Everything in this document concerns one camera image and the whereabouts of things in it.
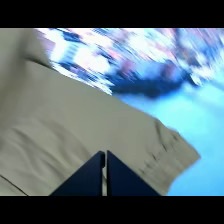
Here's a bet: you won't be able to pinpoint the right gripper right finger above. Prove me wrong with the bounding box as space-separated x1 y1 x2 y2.
106 150 161 197

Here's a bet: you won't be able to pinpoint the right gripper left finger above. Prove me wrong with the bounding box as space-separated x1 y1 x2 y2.
49 150 106 197

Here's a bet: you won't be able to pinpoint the brown trousers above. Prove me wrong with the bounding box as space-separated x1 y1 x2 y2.
0 27 202 197

